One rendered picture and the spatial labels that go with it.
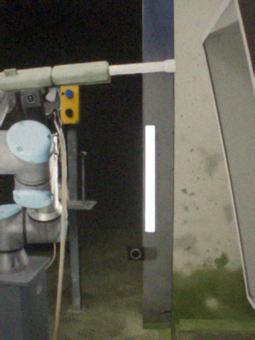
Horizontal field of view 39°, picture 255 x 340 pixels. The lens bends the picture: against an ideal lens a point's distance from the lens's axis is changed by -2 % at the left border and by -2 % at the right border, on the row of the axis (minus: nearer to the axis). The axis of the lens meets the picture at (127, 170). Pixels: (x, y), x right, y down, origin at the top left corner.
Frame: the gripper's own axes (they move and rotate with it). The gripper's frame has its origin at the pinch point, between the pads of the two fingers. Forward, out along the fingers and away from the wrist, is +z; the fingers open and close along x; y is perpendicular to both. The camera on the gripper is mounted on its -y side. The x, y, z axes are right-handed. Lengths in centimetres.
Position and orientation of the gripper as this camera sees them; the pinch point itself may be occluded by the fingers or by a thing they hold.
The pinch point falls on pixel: (45, 83)
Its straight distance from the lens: 105.7
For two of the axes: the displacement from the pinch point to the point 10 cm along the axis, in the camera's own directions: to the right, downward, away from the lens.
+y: 1.0, 5.5, 8.3
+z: -0.4, -8.3, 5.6
